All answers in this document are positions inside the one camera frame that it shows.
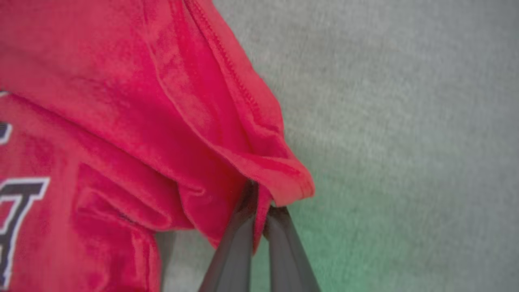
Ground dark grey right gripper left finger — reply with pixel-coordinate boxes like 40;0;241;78
198;182;260;292

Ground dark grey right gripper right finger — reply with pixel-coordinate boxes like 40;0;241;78
263;206;322;292

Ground red basketball jersey number 23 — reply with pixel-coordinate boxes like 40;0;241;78
0;0;316;292

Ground grey fabric sofa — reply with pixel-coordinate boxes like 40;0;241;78
156;0;519;292

